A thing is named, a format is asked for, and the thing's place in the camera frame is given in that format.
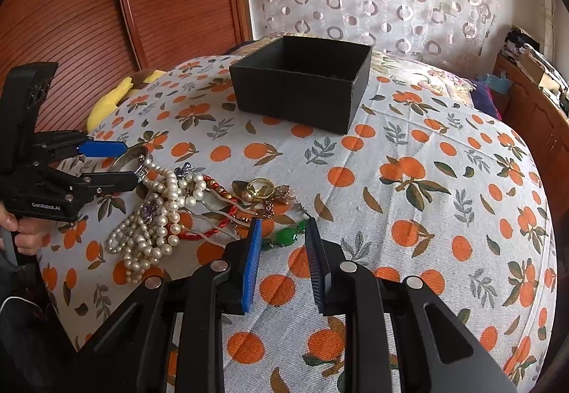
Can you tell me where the person's left hand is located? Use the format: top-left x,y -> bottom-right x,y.
0,202 -> 56,256

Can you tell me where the silver bangle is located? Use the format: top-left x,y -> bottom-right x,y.
109,148 -> 154,185

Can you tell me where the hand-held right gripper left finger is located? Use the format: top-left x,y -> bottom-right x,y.
67,217 -> 264,393

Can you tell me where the wooden cabinet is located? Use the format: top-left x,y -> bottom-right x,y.
491,53 -> 569,216

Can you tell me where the blue crystal brooch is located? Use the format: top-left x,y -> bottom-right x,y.
174,162 -> 199,183

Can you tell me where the orange fruit print cloth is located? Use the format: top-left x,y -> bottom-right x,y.
38,51 -> 558,393

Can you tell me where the teal plastic bag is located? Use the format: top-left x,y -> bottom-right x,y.
478,71 -> 515,94

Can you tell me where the gold ring brooch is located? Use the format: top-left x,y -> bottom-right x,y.
231,177 -> 293,217

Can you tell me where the dark blue blanket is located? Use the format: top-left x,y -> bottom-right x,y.
469,80 -> 504,121

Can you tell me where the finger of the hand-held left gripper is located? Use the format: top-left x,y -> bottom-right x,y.
58,170 -> 140,199
33,130 -> 128,159

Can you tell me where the metal hair comb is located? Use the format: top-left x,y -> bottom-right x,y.
187,186 -> 250,250

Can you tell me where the floral blanket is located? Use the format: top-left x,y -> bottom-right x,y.
222,38 -> 480,106

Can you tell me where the green bead bracelet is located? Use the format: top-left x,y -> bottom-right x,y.
260,220 -> 309,251

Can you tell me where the red cord bracelet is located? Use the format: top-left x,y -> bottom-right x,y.
178,180 -> 255,243

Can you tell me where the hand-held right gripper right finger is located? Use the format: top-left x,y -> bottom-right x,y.
304,217 -> 519,393

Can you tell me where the black cardboard box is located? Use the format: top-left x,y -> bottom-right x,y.
229,35 -> 373,135

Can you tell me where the yellow plush toy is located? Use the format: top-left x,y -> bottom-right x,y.
86,69 -> 166,131

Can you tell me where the pile of clutter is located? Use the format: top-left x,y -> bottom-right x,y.
500,24 -> 569,109

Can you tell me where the white pearl necklace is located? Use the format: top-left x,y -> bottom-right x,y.
107,155 -> 209,285

